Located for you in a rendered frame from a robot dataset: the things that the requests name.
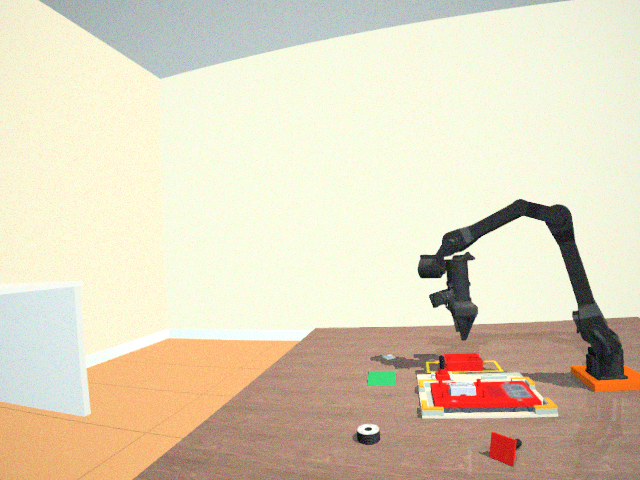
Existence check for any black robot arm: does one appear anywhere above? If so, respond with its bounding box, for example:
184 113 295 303
418 199 629 381

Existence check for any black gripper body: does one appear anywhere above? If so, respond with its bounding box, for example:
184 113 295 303
446 277 479 316

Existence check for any black toy tyre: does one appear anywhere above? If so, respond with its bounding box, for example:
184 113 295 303
356 424 380 445

